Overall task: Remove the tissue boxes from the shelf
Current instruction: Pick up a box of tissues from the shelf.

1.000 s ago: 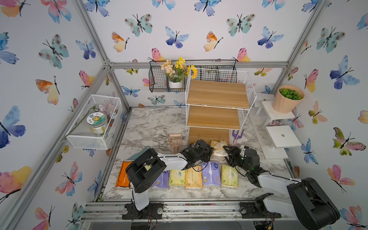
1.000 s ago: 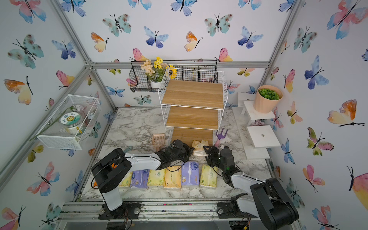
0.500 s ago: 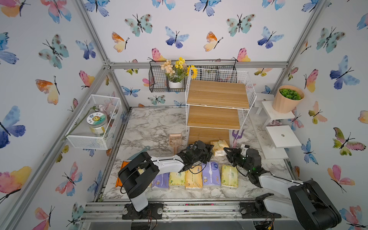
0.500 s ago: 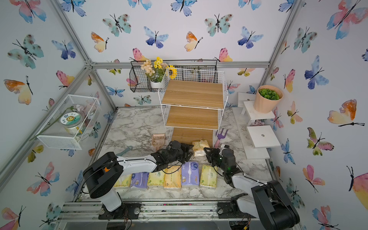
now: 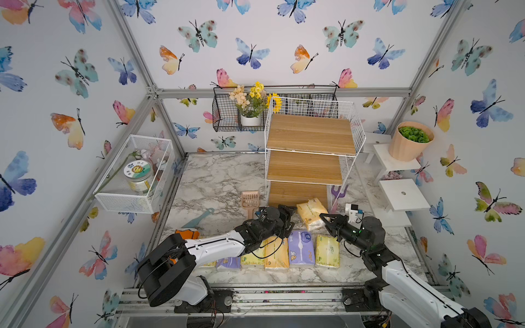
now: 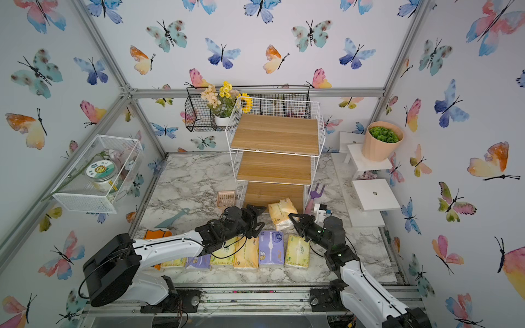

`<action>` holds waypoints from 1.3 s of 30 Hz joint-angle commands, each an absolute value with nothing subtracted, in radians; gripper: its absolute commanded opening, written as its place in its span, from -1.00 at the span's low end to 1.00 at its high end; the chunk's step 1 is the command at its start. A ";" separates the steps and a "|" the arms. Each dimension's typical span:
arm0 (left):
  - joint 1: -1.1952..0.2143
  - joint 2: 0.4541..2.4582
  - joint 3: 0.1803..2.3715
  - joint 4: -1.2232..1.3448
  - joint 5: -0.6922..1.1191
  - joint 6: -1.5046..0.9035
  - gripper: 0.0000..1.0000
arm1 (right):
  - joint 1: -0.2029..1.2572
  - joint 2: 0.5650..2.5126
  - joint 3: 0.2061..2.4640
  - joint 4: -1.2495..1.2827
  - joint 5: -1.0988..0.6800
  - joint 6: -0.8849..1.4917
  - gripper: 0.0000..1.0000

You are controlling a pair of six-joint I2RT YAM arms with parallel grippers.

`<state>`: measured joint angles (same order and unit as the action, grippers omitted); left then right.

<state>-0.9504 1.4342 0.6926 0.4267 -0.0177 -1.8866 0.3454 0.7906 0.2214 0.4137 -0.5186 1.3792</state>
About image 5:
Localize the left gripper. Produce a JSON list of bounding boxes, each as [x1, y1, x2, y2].
[[258, 205, 298, 244]]

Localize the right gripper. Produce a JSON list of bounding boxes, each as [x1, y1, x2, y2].
[[320, 212, 371, 255]]

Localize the yellow tissue pack bottom shelf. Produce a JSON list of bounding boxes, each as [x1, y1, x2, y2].
[[297, 198, 329, 231]]

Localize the yellow tissue pack shelf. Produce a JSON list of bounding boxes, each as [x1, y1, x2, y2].
[[297, 198, 329, 231], [263, 236, 290, 271]]

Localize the green tissue pack bottom shelf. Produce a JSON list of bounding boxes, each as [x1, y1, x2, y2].
[[315, 235, 340, 269]]

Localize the green tissue pack shelf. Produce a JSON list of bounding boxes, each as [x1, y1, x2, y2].
[[241, 253, 265, 268], [315, 235, 340, 269]]

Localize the purple tissue pack bottom shelf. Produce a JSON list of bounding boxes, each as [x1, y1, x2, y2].
[[288, 230, 315, 267]]

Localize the purple tissue pack shelf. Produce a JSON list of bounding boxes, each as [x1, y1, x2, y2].
[[215, 257, 241, 271], [288, 230, 315, 267]]

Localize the orange tissue pack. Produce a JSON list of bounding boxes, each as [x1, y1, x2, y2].
[[176, 229, 200, 239]]

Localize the green tissue pack with tissue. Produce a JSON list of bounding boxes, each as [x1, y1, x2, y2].
[[202, 261, 217, 268]]

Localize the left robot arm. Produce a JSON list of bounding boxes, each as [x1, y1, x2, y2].
[[137, 205, 297, 307]]

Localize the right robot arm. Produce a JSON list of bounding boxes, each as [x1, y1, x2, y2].
[[320, 213, 491, 327]]

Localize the purple plastic scoop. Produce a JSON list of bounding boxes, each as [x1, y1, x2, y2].
[[331, 184, 348, 210]]

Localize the teal plastic spatula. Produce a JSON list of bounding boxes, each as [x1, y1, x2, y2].
[[182, 208, 215, 229]]

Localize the pink pot with green plant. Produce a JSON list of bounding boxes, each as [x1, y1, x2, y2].
[[388, 122, 435, 162]]

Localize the artificial flowers in white pot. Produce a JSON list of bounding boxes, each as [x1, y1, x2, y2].
[[228, 81, 282, 127]]

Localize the glass jar with green lid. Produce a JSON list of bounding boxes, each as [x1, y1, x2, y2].
[[123, 159, 154, 194]]

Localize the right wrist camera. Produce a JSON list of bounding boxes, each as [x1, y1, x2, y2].
[[345, 203, 364, 222]]

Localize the white wire three-tier shelf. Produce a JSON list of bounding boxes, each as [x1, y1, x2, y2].
[[265, 101, 366, 209]]

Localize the aluminium front rail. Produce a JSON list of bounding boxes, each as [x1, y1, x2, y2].
[[116, 284, 381, 318]]

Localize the black wire wall basket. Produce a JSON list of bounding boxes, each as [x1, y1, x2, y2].
[[211, 87, 342, 133]]

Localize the white mesh wall basket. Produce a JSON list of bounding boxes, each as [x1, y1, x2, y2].
[[94, 135, 175, 214]]

